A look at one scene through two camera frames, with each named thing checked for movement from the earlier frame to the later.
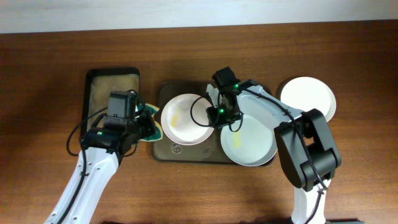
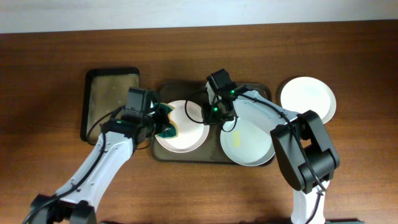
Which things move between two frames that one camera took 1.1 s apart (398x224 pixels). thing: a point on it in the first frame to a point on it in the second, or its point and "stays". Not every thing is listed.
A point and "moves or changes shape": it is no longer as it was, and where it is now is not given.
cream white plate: x=304 y=94 stays
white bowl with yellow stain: x=185 y=119 moves or changes shape
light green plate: x=254 y=144 stays
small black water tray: x=99 y=83 stays
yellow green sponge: x=157 y=134 moves or changes shape
